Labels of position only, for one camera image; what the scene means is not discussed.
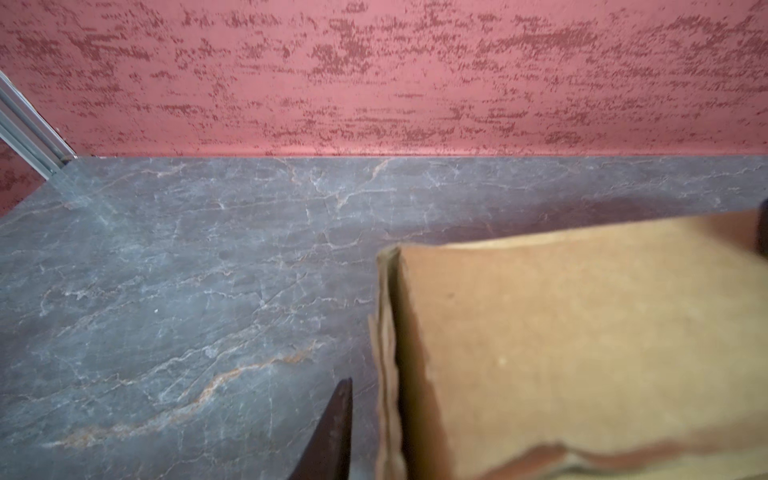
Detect brown cardboard box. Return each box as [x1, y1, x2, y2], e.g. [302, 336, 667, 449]
[370, 210, 767, 479]

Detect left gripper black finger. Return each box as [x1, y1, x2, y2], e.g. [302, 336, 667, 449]
[288, 378, 353, 480]

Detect left aluminium corner post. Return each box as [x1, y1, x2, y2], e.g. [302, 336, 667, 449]
[1, 73, 77, 180]

